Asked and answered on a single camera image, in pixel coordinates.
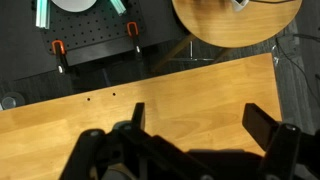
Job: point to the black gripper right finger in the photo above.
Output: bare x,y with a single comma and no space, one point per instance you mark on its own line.
260,125

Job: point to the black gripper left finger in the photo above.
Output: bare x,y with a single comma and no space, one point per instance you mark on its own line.
139,116

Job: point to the black perforated breadboard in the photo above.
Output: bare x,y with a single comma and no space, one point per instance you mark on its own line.
90,30

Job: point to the round wooden side table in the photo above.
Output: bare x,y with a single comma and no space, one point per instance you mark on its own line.
233,23

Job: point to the silver aluminium extrusion bar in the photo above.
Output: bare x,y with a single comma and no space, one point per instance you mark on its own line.
118,6
42,13

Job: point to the grey round floor foot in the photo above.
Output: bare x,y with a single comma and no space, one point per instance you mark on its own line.
11,100

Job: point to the white round lamp shade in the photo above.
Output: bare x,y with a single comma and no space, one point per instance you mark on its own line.
73,4

